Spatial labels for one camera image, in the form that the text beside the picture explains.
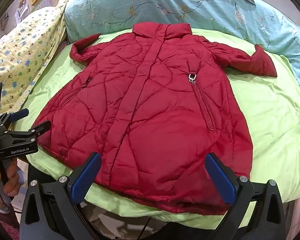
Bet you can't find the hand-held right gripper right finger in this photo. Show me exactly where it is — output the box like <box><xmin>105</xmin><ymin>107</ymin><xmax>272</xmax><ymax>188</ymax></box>
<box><xmin>204</xmin><ymin>152</ymin><xmax>288</xmax><ymax>240</ymax></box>

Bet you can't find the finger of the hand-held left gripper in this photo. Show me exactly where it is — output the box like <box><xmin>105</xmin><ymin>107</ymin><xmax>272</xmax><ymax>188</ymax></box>
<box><xmin>8</xmin><ymin>108</ymin><xmax>30</xmax><ymax>121</ymax></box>
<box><xmin>9</xmin><ymin>120</ymin><xmax>52</xmax><ymax>142</ymax></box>

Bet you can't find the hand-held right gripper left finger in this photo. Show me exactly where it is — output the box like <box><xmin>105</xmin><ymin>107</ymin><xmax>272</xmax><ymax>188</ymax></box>
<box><xmin>19</xmin><ymin>152</ymin><xmax>102</xmax><ymax>240</ymax></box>

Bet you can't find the red quilted jacket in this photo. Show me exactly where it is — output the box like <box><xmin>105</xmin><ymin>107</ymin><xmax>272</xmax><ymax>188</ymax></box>
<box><xmin>32</xmin><ymin>22</ymin><xmax>277</xmax><ymax>216</ymax></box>

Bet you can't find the person's left hand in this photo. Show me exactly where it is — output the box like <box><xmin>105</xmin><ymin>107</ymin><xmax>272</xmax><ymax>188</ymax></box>
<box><xmin>0</xmin><ymin>158</ymin><xmax>22</xmax><ymax>214</ymax></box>

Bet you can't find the yellow animal print quilt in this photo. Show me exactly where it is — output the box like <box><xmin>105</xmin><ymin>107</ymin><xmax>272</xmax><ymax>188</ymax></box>
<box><xmin>0</xmin><ymin>0</ymin><xmax>68</xmax><ymax>114</ymax></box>

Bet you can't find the light green bed sheet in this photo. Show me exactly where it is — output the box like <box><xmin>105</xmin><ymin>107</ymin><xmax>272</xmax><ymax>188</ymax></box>
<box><xmin>20</xmin><ymin>27</ymin><xmax>300</xmax><ymax>230</ymax></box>

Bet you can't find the teal floral quilt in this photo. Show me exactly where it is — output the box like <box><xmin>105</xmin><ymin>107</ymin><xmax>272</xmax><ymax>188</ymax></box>
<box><xmin>64</xmin><ymin>0</ymin><xmax>300</xmax><ymax>98</ymax></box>

